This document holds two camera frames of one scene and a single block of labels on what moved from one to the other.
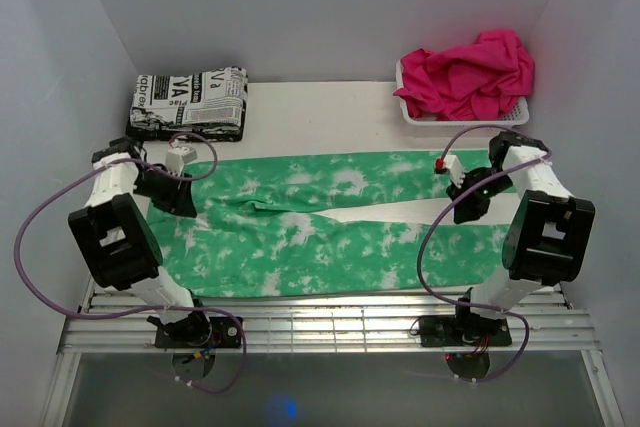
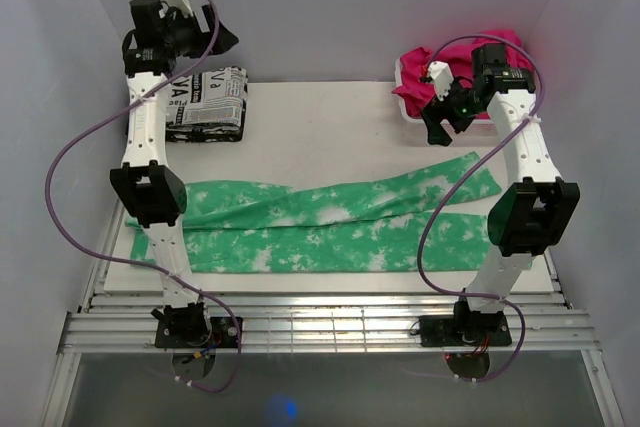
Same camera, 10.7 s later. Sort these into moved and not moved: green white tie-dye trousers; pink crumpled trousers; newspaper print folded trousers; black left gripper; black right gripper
Moved: green white tie-dye trousers; black right gripper; black left gripper
Not moved: pink crumpled trousers; newspaper print folded trousers
